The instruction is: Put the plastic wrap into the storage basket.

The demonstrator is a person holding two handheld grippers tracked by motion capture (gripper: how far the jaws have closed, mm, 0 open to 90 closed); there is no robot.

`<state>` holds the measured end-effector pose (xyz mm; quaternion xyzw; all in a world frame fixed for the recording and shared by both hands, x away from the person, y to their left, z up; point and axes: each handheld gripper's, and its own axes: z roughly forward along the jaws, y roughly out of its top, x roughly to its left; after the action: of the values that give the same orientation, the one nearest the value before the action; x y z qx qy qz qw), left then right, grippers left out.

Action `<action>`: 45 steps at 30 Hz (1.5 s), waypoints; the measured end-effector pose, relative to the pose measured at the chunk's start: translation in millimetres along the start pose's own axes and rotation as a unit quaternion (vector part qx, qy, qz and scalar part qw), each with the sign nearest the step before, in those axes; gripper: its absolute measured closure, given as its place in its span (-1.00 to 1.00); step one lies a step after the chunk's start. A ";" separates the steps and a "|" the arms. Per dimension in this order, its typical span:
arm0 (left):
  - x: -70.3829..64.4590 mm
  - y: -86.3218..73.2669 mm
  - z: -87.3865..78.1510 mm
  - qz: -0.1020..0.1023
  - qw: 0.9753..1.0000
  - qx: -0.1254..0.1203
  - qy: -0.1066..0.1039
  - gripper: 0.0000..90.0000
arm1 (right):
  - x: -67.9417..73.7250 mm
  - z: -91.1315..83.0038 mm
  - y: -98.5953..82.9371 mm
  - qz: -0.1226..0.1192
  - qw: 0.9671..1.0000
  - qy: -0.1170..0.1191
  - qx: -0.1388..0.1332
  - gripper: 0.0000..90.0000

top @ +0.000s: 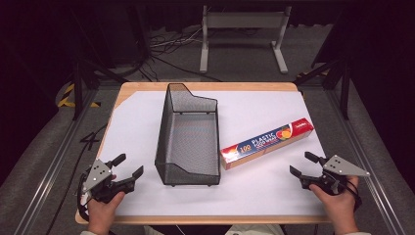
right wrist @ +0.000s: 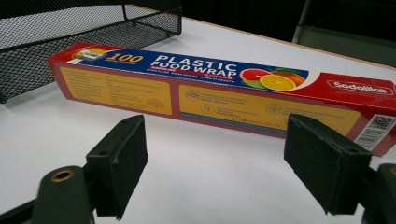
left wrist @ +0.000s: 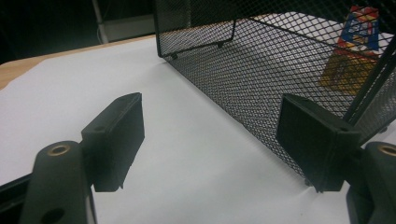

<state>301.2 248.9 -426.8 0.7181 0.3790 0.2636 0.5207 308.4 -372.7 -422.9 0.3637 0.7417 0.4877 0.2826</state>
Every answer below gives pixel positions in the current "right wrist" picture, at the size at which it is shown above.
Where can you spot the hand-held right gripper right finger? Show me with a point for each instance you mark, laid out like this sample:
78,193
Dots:
323,161

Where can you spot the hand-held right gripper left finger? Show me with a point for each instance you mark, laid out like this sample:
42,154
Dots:
116,165

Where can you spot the red plastic wrap box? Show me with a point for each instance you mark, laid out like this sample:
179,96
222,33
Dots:
218,90

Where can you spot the grey chair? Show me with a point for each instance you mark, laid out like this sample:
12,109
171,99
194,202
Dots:
345,40

